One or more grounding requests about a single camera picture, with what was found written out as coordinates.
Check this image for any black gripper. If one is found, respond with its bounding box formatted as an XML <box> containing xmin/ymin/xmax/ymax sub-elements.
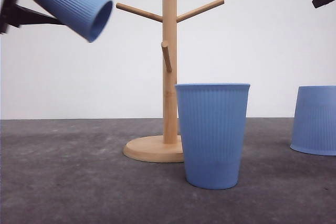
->
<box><xmin>0</xmin><ymin>0</ymin><xmax>62</xmax><ymax>35</ymax></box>

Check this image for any blue ribbed cup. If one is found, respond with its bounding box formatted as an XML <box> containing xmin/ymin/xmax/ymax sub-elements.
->
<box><xmin>290</xmin><ymin>86</ymin><xmax>336</xmax><ymax>156</ymax></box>
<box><xmin>175</xmin><ymin>83</ymin><xmax>250</xmax><ymax>190</ymax></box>
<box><xmin>34</xmin><ymin>0</ymin><xmax>113</xmax><ymax>43</ymax></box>

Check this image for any wooden mug tree stand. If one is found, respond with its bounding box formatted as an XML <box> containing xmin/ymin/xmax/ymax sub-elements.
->
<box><xmin>116</xmin><ymin>0</ymin><xmax>225</xmax><ymax>162</ymax></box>

